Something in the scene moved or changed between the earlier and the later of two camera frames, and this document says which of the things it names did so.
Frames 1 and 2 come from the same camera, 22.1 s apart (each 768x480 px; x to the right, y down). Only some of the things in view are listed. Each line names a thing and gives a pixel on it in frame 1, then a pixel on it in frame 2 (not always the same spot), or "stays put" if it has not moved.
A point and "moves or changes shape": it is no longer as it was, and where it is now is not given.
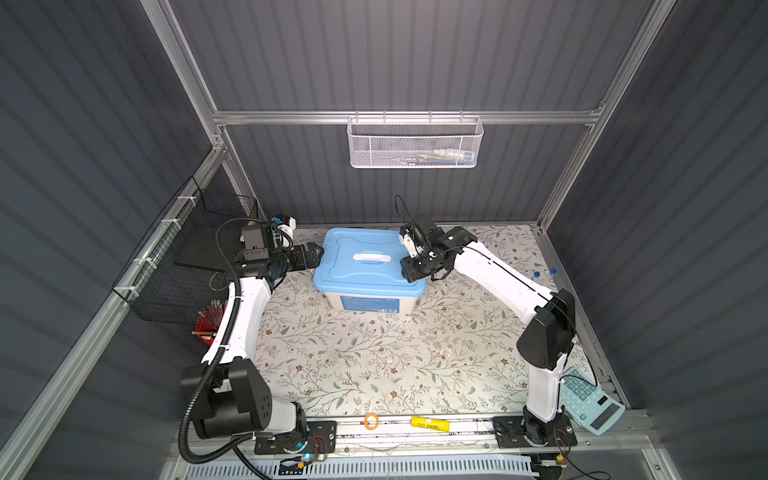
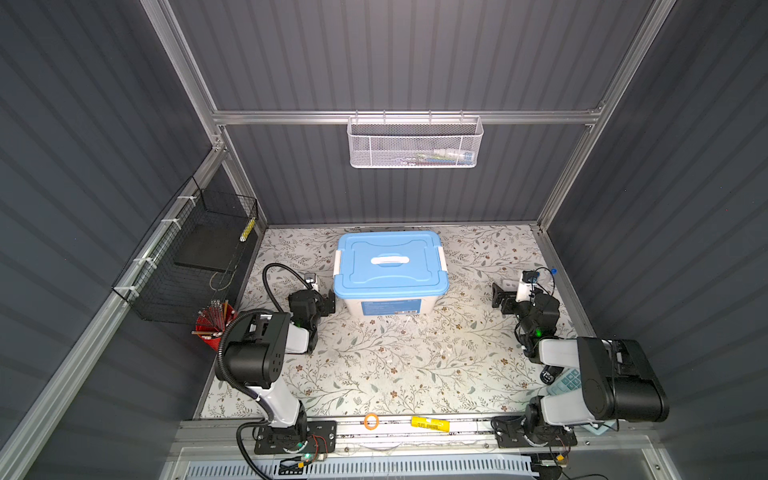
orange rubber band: (376, 422) stays put
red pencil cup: (208, 320) stays put
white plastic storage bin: (344, 303) moves or changes shape
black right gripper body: (417, 267) → (522, 313)
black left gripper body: (288, 261) → (318, 310)
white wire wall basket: (381, 139) stays put
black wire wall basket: (179, 270) stays put
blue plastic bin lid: (365, 261) moves or changes shape
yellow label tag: (428, 423) stays put
